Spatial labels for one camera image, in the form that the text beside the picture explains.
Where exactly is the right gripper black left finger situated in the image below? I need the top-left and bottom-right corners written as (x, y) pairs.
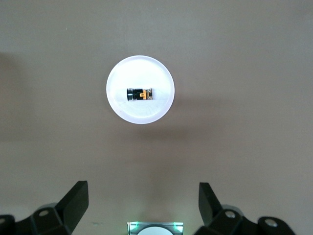
top-left (0, 180), bottom-right (89, 235)

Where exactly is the orange and black switch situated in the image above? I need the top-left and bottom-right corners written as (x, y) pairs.
top-left (126, 87), bottom-right (154, 101)

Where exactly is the pale pink round plate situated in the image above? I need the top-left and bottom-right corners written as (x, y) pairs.
top-left (106, 55), bottom-right (176, 125)

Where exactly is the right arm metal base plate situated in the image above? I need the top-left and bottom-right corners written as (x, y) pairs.
top-left (126, 221), bottom-right (184, 235)

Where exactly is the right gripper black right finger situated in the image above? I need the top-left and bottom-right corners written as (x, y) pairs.
top-left (198, 182), bottom-right (298, 235)

